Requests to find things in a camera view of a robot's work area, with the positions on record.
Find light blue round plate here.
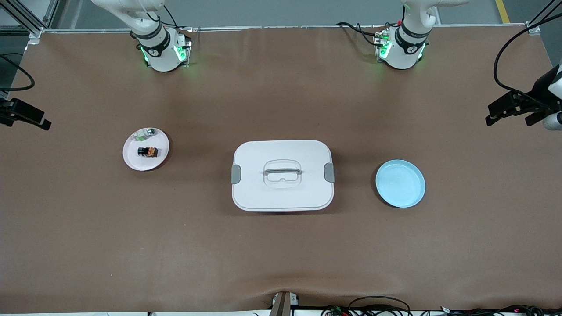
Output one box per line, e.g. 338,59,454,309
375,159,426,208

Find brown table mat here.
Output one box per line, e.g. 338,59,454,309
0,24,562,314

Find white lidded storage box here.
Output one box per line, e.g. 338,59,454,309
231,140,335,212

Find black cable along table edge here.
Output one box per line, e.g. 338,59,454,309
439,305,562,316

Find aluminium table edge rail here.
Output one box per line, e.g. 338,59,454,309
42,24,530,33

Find pink round plate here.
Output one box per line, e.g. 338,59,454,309
122,127,170,172

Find black right arm base cable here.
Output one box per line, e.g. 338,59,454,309
163,4,181,30

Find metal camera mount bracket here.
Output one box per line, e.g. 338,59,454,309
270,291,300,316

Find black left arm base cables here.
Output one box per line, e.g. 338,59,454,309
337,21,389,47

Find looped black cable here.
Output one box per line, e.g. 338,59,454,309
348,296,411,316

